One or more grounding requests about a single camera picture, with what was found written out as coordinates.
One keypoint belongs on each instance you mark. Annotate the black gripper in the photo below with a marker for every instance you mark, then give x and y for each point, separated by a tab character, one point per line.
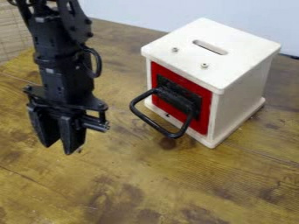
66	93

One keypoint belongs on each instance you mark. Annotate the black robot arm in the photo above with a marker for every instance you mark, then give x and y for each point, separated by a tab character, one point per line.
60	30

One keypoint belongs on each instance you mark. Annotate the red drawer front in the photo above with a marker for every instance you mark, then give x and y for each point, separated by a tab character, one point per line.
200	124

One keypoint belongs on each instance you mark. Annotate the white wooden drawer box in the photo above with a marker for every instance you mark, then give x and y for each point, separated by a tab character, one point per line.
220	63

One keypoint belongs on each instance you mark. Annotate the black metal drawer handle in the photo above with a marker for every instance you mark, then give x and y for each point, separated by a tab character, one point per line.
178	98

